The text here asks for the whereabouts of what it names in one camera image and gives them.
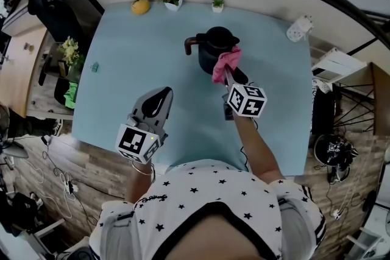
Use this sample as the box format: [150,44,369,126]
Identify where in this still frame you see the person's right forearm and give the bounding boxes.
[233,114,286,185]

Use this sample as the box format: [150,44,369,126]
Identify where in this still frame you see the green cloth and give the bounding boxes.
[63,82,77,110]

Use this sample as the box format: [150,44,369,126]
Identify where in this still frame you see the person's left forearm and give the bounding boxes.
[124,161,155,203]

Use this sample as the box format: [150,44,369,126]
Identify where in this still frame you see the black round basket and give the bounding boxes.
[313,133,360,184]

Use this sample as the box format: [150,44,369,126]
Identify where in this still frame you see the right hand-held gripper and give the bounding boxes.
[222,66,268,121]

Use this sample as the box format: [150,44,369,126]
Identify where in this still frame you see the yellow white flower bouquet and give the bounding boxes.
[57,35,80,68]

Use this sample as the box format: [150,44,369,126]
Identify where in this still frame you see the white star-print shirt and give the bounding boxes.
[88,158,327,260]

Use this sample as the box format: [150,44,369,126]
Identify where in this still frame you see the spotted white garment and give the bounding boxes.
[311,78,333,95]

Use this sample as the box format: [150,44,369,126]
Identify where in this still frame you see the black kettle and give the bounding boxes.
[184,26,241,77]

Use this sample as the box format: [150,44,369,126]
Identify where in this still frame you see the light wooden desk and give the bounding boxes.
[0,26,51,119]

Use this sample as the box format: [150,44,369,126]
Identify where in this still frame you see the gold bangle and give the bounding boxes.
[131,161,153,177]

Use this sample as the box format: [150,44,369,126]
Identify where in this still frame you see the pink cloth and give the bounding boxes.
[211,44,243,85]

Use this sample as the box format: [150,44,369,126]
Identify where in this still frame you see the white spotted bottle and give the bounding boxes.
[286,15,314,43]

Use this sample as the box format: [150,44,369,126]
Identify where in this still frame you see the yellow pumpkin ornament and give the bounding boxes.
[130,0,151,15]

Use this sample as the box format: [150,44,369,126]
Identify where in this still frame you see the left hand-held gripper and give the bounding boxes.
[115,86,174,164]

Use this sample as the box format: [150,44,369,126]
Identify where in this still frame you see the white chair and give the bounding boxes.
[311,47,369,85]

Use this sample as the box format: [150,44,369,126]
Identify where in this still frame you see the black bag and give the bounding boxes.
[311,86,338,135]

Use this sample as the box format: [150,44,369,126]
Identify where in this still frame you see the black office chair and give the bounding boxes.
[27,0,101,107]

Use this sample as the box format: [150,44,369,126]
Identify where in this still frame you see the wooden side table black legs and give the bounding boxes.
[333,62,390,137]

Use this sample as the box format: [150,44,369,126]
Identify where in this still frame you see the light blue table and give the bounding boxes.
[71,1,314,177]

